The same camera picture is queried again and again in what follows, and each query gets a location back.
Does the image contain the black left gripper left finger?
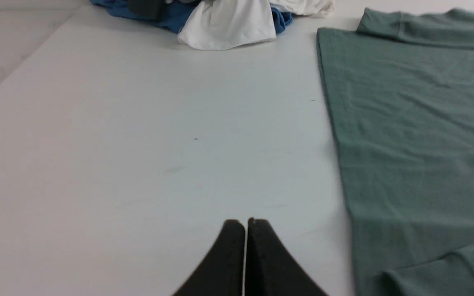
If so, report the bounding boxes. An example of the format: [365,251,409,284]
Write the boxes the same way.
[174,220,245,296]

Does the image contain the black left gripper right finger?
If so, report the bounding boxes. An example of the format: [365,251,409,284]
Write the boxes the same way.
[245,218,327,296]

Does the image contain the green long sleeve shirt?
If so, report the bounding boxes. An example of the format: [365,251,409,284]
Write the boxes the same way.
[317,8,474,296]

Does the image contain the white crumpled shirt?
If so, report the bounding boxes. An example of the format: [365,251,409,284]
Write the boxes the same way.
[177,0,335,51]

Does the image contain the blue crumpled garment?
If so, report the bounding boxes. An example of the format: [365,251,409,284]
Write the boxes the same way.
[90,0,293,34]

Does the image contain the dark grey crumpled garment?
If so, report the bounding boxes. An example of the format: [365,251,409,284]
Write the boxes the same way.
[127,0,167,21]

